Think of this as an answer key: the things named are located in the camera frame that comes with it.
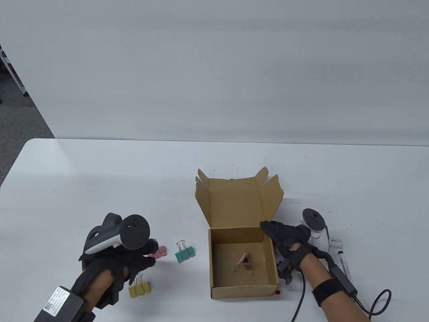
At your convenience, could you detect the person's right forearm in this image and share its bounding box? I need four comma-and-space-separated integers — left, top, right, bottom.
300, 253, 371, 322

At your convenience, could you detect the white marker black cap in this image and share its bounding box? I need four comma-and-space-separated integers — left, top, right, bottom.
337, 250, 353, 283

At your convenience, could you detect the black wrist sensor box strap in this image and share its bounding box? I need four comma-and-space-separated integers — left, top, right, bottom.
34, 286, 97, 322
312, 265, 358, 307

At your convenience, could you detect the yellow metal binder clip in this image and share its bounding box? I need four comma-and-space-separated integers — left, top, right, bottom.
128, 273, 151, 298

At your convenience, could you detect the brown cardboard mailer box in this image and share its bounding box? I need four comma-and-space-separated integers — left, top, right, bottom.
195, 167, 285, 299

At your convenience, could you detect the black braided cable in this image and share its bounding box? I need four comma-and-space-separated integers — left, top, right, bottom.
355, 289, 392, 320
290, 271, 306, 322

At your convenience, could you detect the teal metal binder clip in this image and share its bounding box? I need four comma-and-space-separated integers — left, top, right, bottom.
175, 240, 195, 263

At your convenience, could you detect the black thick curved hose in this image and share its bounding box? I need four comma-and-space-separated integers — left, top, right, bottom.
317, 250, 335, 269

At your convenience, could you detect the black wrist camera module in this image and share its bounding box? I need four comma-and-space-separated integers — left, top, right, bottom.
275, 260, 297, 285

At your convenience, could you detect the white metal rack frame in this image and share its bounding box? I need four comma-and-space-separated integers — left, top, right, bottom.
0, 47, 30, 98

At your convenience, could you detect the white grey handheld controller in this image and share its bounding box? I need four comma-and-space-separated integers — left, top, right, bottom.
300, 208, 332, 253
84, 212, 151, 255

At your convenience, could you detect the person's right hand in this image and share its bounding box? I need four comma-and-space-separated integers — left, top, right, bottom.
260, 220, 319, 269

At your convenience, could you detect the person's left hand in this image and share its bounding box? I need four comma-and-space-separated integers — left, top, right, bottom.
71, 239, 159, 310

